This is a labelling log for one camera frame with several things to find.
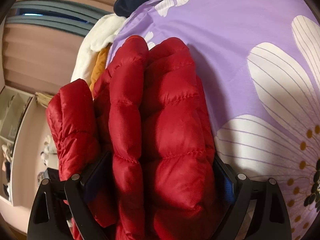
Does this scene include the red puffer jacket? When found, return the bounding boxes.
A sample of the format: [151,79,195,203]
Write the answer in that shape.
[46,36,221,239]

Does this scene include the yellow hanging cloth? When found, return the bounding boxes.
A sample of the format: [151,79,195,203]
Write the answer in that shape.
[35,92,54,108]

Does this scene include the orange folded garment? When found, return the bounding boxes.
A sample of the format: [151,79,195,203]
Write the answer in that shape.
[89,43,112,94]

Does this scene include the beige curtain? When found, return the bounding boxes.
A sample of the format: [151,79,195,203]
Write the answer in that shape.
[1,0,116,94]

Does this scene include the purple floral bed sheet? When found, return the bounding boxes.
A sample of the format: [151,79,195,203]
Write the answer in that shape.
[112,0,319,239]

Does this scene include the white fleece garment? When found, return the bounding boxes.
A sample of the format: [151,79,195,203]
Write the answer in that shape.
[71,14,126,85]

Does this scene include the white wall shelf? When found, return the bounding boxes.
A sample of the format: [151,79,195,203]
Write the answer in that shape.
[1,86,36,206]

